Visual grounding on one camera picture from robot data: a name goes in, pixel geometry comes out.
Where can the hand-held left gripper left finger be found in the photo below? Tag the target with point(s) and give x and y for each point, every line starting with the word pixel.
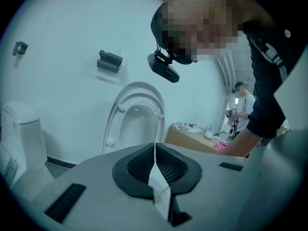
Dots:
pixel 101 196

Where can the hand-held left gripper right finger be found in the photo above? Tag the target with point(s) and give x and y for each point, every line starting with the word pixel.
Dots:
pixel 211 182

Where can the white toilet with wide bowl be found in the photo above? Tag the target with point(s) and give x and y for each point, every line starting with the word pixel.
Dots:
pixel 144 119

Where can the person's right forearm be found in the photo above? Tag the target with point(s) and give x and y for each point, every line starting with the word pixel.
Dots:
pixel 243 141

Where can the white toilet with tall tank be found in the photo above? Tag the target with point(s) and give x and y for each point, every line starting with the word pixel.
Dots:
pixel 21 133

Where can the pink cloth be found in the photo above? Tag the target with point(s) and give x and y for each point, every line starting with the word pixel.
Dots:
pixel 222 146

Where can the large cardboard box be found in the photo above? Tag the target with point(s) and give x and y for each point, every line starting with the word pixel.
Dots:
pixel 190 141

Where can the clear plastic bag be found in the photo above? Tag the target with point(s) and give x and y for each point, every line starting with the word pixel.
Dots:
pixel 190 128

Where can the small black tool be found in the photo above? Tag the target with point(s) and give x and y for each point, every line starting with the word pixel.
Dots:
pixel 191 124

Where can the person's black shirt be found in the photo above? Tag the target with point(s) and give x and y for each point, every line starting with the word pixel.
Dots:
pixel 267 80

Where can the person's head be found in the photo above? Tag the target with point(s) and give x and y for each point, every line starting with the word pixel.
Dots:
pixel 204 20

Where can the black head-worn camera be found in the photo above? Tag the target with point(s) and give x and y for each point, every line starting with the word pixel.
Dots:
pixel 163 67

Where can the wide black wall bracket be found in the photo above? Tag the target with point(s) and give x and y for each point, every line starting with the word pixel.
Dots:
pixel 109 62

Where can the small black wall bracket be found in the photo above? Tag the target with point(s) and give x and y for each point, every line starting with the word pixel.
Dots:
pixel 20 47

